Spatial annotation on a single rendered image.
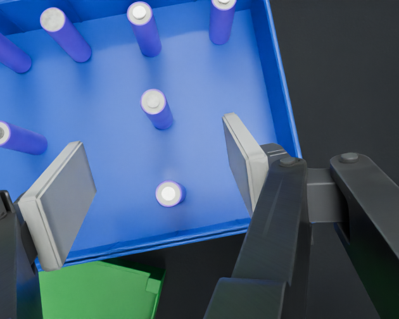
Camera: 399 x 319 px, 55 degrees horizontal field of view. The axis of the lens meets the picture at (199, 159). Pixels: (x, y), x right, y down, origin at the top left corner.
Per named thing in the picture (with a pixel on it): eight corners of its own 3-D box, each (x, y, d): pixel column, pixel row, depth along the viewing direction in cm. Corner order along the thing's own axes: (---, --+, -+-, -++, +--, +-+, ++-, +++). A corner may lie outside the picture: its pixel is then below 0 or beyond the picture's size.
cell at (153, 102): (171, 106, 33) (163, 85, 26) (175, 127, 32) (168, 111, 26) (149, 110, 33) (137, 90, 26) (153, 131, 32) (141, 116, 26)
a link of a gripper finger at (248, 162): (246, 158, 13) (267, 154, 13) (221, 114, 20) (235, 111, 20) (256, 234, 14) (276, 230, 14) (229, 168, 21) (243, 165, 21)
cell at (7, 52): (-7, 42, 26) (34, 71, 33) (-10, 17, 27) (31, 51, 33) (-33, 47, 26) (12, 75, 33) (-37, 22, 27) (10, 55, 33)
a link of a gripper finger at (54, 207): (63, 270, 14) (42, 274, 14) (97, 192, 21) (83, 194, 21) (37, 197, 13) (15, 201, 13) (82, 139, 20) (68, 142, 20)
